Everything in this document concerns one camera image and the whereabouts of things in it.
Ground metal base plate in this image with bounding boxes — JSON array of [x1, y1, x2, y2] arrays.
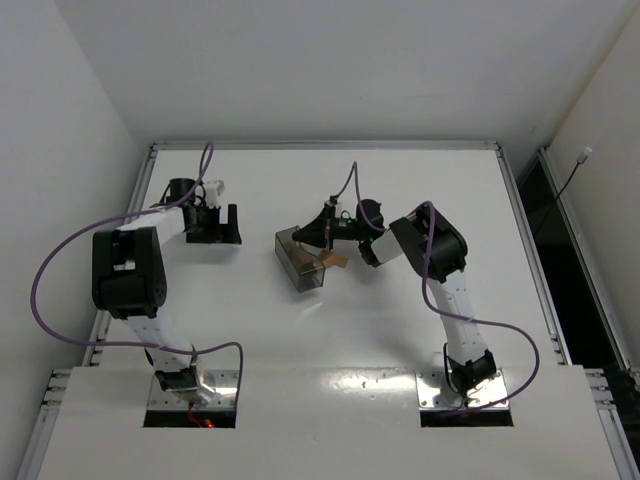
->
[[415, 369, 512, 414], [147, 370, 239, 412]]

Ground long light wood block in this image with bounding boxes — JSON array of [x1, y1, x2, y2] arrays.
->
[[320, 251, 349, 268]]

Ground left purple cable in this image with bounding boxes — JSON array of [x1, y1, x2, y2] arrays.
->
[[30, 141, 245, 415]]

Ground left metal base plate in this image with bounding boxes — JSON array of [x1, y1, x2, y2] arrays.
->
[[147, 370, 239, 412]]

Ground black cable with white plug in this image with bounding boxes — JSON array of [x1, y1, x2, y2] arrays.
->
[[529, 146, 593, 241]]

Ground aluminium table frame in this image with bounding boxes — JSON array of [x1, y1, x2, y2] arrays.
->
[[38, 142, 636, 479]]

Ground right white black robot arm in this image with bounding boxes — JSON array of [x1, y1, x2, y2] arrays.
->
[[292, 197, 497, 397]]

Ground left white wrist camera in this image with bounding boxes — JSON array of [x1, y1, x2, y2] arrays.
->
[[203, 180, 225, 208]]

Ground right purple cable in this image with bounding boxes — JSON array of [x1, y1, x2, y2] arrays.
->
[[332, 161, 542, 417]]

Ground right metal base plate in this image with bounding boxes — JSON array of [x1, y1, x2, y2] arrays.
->
[[415, 369, 512, 414]]

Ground grey translucent plastic bin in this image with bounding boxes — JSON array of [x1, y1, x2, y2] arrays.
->
[[275, 226, 326, 293]]

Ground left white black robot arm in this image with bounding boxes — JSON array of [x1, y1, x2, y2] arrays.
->
[[92, 178, 242, 407]]

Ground purple cable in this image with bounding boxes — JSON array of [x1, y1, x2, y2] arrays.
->
[[332, 161, 542, 417], [30, 141, 245, 415]]

